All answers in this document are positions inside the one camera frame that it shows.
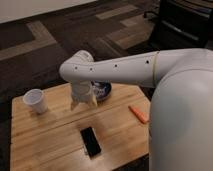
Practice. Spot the white paper cup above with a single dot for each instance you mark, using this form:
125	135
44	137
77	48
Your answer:
35	99

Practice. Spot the orange carrot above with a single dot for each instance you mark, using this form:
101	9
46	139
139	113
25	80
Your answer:
140	115

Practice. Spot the dark blue ceramic bowl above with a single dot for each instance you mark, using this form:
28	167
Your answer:
102	90

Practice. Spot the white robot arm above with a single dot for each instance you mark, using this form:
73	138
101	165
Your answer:
181	109

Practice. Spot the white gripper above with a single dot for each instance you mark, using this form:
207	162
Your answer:
82	92

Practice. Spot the black smartphone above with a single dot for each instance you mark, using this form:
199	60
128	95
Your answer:
92	146

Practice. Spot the black office chair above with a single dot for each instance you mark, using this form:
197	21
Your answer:
182	24

